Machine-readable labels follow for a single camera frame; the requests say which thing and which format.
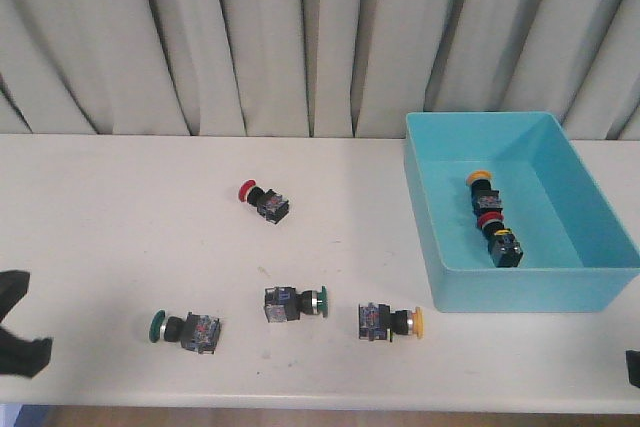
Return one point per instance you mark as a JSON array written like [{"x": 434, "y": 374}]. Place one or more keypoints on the red push button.
[
  {"x": 270, "y": 205},
  {"x": 502, "y": 245}
]

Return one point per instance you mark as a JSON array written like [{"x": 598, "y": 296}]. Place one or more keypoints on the yellow push button lying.
[{"x": 378, "y": 322}]

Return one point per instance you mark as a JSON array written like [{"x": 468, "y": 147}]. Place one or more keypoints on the green push button centre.
[{"x": 285, "y": 303}]

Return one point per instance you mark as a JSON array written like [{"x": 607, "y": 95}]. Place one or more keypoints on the yellow push button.
[
  {"x": 484, "y": 198},
  {"x": 378, "y": 322}
]

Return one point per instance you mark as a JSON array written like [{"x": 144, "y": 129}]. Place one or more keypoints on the red push button lying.
[{"x": 270, "y": 205}]

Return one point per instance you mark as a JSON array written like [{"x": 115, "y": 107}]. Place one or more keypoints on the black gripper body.
[{"x": 632, "y": 359}]

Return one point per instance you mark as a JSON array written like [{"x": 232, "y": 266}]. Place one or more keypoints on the green push button left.
[{"x": 194, "y": 333}]

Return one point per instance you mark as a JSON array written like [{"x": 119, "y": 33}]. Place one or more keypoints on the blue plastic box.
[{"x": 577, "y": 255}]

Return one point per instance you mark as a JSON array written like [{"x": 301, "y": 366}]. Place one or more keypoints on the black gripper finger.
[
  {"x": 14, "y": 286},
  {"x": 20, "y": 357}
]

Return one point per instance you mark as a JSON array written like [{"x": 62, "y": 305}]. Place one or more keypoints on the grey pleated curtain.
[{"x": 314, "y": 68}]

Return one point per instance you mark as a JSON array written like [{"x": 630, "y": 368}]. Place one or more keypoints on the green push button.
[
  {"x": 285, "y": 303},
  {"x": 194, "y": 333}
]

